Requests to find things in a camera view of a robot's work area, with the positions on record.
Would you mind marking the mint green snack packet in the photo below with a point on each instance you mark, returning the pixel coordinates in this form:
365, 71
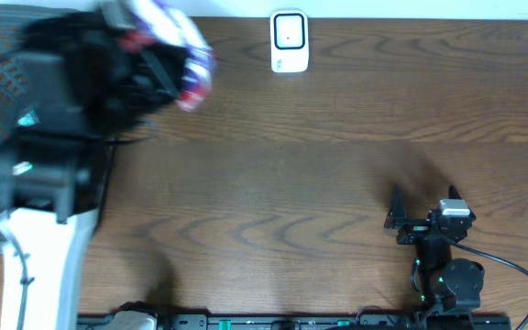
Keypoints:
28, 118

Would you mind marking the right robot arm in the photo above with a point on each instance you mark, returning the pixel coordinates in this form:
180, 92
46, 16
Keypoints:
449, 287

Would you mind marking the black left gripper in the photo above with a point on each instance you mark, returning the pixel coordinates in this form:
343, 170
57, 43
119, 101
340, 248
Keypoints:
155, 73

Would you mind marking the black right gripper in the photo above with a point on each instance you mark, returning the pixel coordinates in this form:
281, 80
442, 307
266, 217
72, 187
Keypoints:
414, 229

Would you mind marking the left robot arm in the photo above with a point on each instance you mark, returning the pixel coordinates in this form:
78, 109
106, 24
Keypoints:
43, 265

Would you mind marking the red purple snack packet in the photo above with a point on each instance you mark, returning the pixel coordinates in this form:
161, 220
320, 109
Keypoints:
158, 25

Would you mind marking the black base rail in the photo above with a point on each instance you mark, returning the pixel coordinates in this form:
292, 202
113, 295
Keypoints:
195, 321

